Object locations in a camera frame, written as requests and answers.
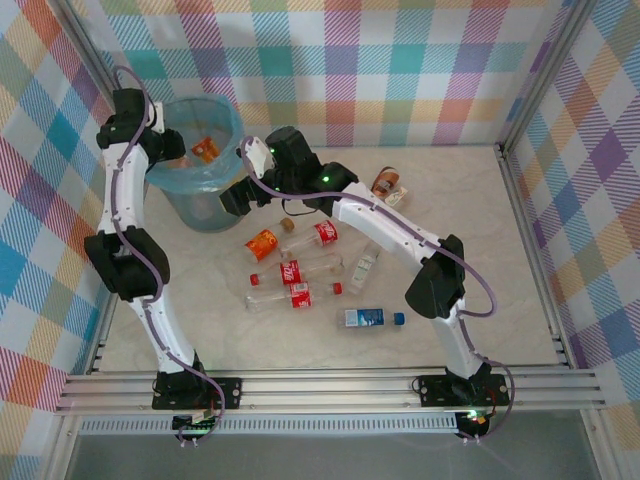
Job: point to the water bottle blue cap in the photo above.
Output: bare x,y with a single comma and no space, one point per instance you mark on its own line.
365,318

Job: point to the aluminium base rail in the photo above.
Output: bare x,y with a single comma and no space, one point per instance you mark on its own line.
325,387

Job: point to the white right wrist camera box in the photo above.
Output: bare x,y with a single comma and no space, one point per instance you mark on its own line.
260,155

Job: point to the brown drink bottle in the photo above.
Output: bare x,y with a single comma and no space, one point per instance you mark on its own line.
387,179

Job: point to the aluminium side rail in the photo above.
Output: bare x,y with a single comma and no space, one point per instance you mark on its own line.
100,345
530,250

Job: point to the clear cola bottle red cap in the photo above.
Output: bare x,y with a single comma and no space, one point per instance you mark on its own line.
300,296
290,272

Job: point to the small circuit board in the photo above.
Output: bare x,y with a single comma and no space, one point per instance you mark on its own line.
475,419
197,426

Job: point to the capless clear cola bottle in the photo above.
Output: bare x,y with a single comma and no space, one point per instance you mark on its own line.
325,233

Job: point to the aluminium frame post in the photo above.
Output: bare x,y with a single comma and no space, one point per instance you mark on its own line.
85,35
550,70

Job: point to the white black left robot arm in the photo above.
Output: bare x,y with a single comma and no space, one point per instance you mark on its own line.
131,190

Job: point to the blue plastic trash bin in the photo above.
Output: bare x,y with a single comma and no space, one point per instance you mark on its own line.
230,130
210,217

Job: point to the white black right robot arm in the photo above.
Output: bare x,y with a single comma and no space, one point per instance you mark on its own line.
385,230

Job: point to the small orange label bottle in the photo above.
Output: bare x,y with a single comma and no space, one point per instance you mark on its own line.
205,149

